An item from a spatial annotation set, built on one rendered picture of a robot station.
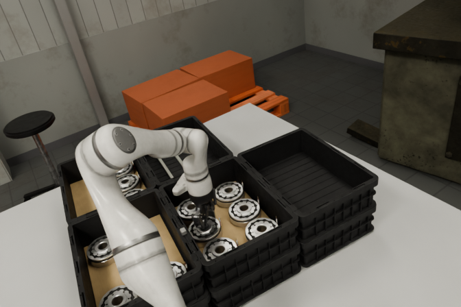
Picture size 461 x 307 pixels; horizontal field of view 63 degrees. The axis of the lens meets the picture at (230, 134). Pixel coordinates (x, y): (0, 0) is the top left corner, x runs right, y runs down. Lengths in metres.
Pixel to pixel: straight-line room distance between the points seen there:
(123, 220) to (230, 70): 2.88
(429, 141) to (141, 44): 2.64
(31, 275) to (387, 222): 1.25
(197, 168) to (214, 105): 1.93
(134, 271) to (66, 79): 3.10
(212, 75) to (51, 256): 2.28
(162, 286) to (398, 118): 2.16
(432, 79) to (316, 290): 1.58
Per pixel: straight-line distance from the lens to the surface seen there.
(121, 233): 0.72
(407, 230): 1.41
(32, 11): 3.58
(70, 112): 3.80
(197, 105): 2.87
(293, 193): 1.32
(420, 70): 2.46
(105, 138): 0.73
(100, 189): 0.77
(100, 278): 1.23
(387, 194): 1.53
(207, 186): 1.10
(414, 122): 2.61
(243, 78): 3.61
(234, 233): 1.21
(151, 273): 0.71
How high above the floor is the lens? 1.69
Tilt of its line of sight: 31 degrees down
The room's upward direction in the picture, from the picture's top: 10 degrees counter-clockwise
